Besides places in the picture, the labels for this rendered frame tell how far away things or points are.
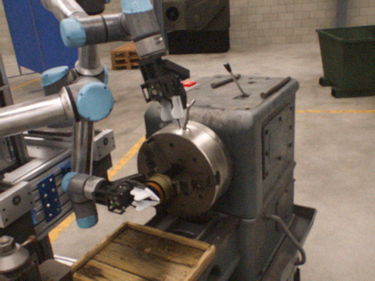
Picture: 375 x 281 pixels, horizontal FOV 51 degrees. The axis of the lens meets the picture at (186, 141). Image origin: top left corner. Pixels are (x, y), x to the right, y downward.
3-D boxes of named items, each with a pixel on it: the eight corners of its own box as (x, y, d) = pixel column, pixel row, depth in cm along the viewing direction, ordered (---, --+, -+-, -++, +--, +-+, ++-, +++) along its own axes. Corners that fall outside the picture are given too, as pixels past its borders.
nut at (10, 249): (9, 242, 91) (5, 229, 89) (20, 247, 89) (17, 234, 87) (-6, 252, 87) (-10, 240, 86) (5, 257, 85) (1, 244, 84)
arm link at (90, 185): (101, 192, 132) (97, 170, 129) (112, 194, 130) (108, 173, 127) (86, 203, 127) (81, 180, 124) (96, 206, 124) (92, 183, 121)
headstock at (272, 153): (211, 144, 211) (207, 72, 196) (300, 157, 187) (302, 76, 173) (147, 195, 164) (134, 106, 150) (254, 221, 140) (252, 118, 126)
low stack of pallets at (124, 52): (129, 60, 1010) (126, 43, 994) (161, 58, 992) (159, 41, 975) (110, 71, 897) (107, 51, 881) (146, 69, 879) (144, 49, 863)
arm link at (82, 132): (66, 69, 135) (61, 198, 149) (71, 74, 126) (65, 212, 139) (100, 72, 140) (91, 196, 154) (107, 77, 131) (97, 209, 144)
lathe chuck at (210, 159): (149, 187, 152) (152, 112, 138) (222, 217, 139) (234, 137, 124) (135, 198, 145) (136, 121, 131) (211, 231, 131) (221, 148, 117)
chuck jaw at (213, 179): (185, 166, 131) (217, 169, 125) (187, 179, 133) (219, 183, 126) (167, 180, 122) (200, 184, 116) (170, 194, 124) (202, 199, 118)
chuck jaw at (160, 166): (169, 167, 135) (149, 139, 135) (178, 161, 132) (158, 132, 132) (150, 182, 126) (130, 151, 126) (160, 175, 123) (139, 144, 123)
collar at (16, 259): (14, 246, 94) (11, 236, 93) (36, 255, 90) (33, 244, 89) (-16, 266, 88) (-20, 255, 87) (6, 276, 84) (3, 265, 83)
